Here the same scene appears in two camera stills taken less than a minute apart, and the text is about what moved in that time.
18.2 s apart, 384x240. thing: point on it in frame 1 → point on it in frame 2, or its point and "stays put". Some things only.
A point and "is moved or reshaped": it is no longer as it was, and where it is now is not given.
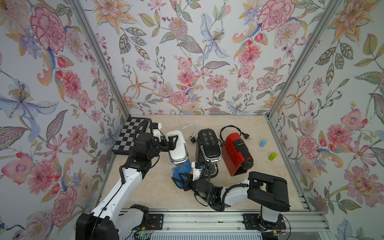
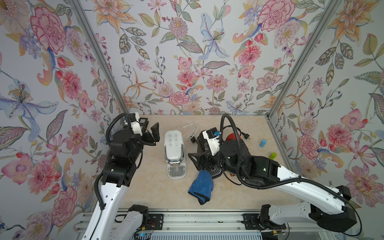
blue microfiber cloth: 185,168 is moved or reshaped
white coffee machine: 180,153 stays put
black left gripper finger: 171,144 → 155,130
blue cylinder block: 263,143 stays put
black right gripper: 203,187 → 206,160
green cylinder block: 272,157 stays put
